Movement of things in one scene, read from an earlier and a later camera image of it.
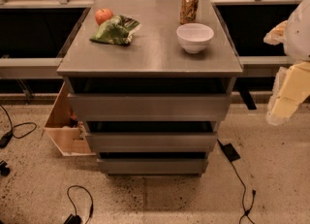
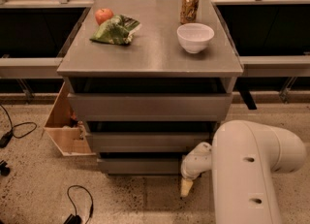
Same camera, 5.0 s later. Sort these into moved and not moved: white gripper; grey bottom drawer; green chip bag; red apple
Moved: white gripper
Not moved: red apple; grey bottom drawer; green chip bag
